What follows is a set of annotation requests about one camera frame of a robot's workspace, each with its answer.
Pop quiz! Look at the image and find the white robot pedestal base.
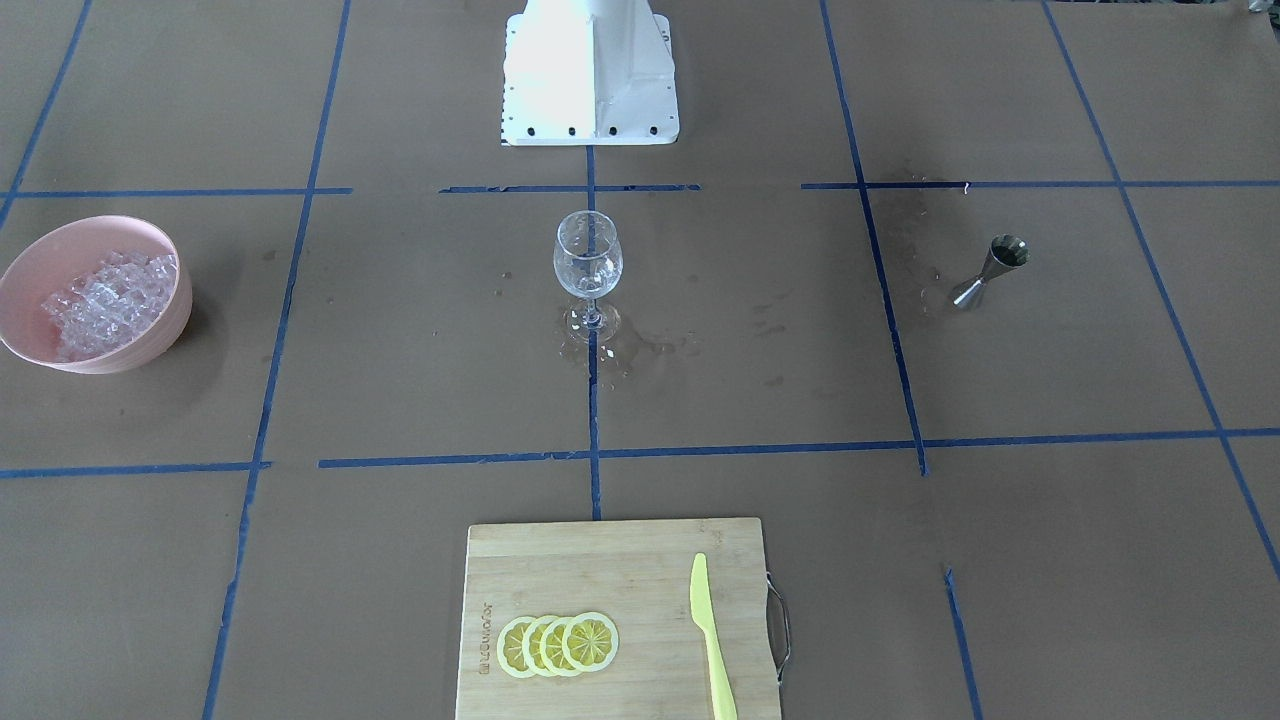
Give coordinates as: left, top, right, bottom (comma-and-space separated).
500, 1, 681, 147

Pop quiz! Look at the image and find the yellow plastic knife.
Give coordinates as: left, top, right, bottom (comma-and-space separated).
687, 552, 739, 719

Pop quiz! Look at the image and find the bamboo cutting board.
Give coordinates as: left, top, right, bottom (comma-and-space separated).
454, 518, 782, 719

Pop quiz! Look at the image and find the lemon slice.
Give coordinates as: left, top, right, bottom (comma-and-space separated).
538, 616, 582, 678
561, 611, 620, 673
498, 616, 536, 679
521, 615, 561, 676

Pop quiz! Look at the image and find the pink plastic bowl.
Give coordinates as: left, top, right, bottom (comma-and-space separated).
1, 215, 192, 374

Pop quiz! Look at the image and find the clear wine glass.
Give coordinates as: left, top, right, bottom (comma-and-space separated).
553, 210, 625, 345

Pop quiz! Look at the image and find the steel double jigger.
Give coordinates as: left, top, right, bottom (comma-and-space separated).
948, 234, 1029, 310

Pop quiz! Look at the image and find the pile of clear ice cubes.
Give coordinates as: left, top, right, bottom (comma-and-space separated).
41, 251, 179, 363

